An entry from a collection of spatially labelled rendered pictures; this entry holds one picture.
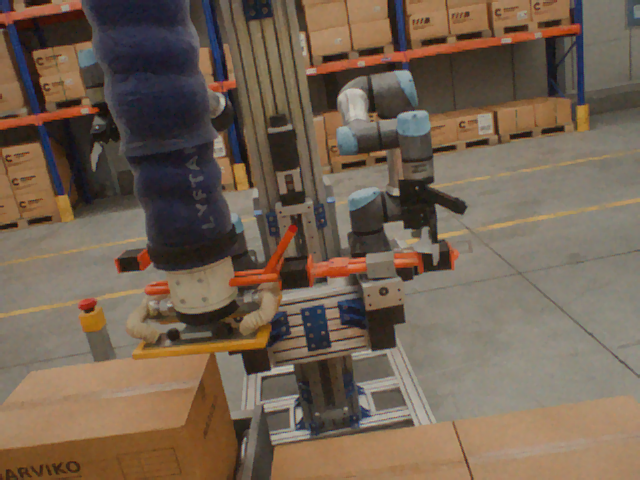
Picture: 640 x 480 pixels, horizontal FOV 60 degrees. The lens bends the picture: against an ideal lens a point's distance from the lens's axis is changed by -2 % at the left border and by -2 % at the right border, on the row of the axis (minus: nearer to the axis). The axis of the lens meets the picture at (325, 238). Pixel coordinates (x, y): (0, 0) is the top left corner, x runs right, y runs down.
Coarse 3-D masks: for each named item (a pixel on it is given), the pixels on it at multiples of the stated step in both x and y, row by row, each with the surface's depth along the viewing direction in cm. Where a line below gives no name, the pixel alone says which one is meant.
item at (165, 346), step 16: (160, 336) 143; (176, 336) 139; (208, 336) 139; (224, 336) 138; (240, 336) 136; (256, 336) 136; (144, 352) 137; (160, 352) 137; (176, 352) 136; (192, 352) 136; (208, 352) 136
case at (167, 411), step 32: (32, 384) 168; (64, 384) 165; (96, 384) 162; (128, 384) 159; (160, 384) 156; (192, 384) 154; (0, 416) 153; (32, 416) 150; (64, 416) 148; (96, 416) 146; (128, 416) 143; (160, 416) 141; (192, 416) 143; (224, 416) 174; (0, 448) 138; (32, 448) 138; (64, 448) 138; (96, 448) 138; (128, 448) 138; (160, 448) 138; (192, 448) 139; (224, 448) 168
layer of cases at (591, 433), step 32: (480, 416) 183; (512, 416) 181; (544, 416) 178; (576, 416) 175; (608, 416) 173; (288, 448) 184; (320, 448) 181; (352, 448) 179; (384, 448) 176; (416, 448) 174; (448, 448) 172; (480, 448) 169; (512, 448) 167; (544, 448) 165; (576, 448) 162; (608, 448) 160
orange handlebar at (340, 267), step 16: (400, 256) 140; (416, 256) 140; (240, 272) 146; (256, 272) 145; (272, 272) 144; (320, 272) 139; (336, 272) 139; (352, 272) 139; (144, 288) 146; (160, 288) 144
